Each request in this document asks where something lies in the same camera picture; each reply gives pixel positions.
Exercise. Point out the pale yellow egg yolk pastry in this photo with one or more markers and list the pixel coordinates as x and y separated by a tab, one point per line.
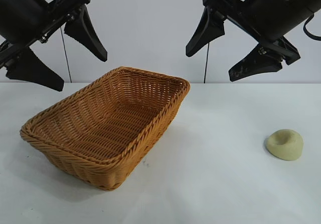
283	151

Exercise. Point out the brown woven wicker basket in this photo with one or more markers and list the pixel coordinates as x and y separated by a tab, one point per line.
100	133

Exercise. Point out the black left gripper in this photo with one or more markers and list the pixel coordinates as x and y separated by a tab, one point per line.
22	13

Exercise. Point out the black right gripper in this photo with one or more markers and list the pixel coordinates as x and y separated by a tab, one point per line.
276	8

